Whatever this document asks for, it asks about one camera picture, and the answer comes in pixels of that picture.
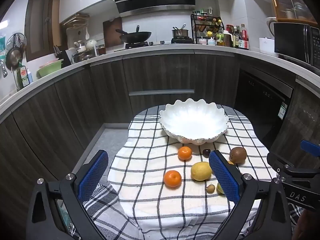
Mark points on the black wok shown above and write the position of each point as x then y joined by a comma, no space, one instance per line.
136,36

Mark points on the dark wood kitchen cabinets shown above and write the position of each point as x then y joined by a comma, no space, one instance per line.
160,72

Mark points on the person's right forearm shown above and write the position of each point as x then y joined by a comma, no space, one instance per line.
308,226

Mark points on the orange mandarin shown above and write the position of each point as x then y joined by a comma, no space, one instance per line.
185,153
172,179

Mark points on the black microwave oven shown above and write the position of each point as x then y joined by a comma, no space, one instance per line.
292,40

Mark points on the brown lidded jar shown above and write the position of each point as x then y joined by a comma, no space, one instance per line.
101,50

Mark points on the steel pot with ladle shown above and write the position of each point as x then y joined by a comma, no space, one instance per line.
180,33

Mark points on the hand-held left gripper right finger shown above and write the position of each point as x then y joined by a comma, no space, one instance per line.
223,177

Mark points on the green lidded container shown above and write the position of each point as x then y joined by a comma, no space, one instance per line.
220,40

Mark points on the grey plaid cloth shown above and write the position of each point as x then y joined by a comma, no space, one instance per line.
105,205

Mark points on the dark red cherry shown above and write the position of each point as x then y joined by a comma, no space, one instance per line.
206,153

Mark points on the white hanging spatula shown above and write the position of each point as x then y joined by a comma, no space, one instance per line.
87,33

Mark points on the red label oil bottle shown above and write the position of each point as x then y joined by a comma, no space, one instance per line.
243,38

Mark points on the black built-in dishwasher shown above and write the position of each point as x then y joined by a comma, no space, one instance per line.
260,105

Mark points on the green dish soap bottle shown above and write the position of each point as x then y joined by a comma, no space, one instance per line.
22,77

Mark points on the brown framed window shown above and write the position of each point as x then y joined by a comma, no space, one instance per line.
40,25

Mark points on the wooden glass wall cabinet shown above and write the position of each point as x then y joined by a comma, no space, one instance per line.
290,3

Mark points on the black knife block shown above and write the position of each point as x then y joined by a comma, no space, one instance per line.
62,55

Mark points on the wooden wall rack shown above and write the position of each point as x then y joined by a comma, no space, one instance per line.
76,21

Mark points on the red capped sauce jar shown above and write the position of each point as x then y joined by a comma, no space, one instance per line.
229,36

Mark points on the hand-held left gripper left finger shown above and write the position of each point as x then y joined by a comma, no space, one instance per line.
93,177

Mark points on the white checked tablecloth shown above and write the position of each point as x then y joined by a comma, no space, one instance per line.
155,205

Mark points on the green grape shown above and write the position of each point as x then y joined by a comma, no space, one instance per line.
219,188

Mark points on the dark soy sauce bottle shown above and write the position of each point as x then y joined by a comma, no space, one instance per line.
236,38

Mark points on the yellow lemon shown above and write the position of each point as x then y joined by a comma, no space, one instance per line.
201,171

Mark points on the white box appliance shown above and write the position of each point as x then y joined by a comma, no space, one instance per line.
266,45

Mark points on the small yellow-orange citrus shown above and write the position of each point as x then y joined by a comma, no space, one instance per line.
230,162

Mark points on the dark wooden cutting board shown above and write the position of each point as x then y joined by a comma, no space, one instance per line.
112,32

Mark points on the green plastic basin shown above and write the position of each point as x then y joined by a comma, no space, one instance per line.
50,68

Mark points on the white scalloped bowl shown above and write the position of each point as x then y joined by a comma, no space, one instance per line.
192,122

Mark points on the white teapot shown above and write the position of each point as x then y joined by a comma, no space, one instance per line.
91,44

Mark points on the small brown longan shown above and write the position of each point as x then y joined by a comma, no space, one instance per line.
210,188

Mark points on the hanging steel pan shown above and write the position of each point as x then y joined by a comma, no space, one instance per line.
15,52

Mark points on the brown kiwi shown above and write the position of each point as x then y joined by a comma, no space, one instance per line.
238,155

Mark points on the white electric kettle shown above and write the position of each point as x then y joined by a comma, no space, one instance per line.
270,26

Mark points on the black gas stove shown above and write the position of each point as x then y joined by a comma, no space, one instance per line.
157,43

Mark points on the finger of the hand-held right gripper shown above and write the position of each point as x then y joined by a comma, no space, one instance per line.
311,148
280,163

